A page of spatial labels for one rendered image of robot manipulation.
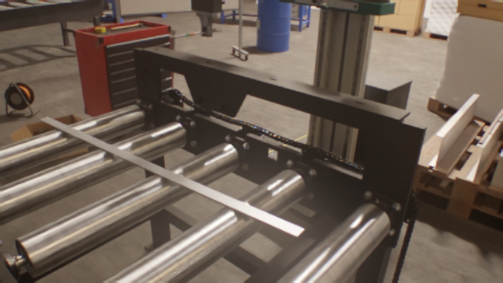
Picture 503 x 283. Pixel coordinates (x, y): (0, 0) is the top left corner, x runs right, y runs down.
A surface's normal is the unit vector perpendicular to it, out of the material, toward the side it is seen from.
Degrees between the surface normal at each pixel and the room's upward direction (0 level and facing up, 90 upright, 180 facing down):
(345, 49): 90
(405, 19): 90
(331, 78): 90
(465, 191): 90
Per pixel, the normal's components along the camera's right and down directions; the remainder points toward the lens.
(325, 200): -0.66, 0.33
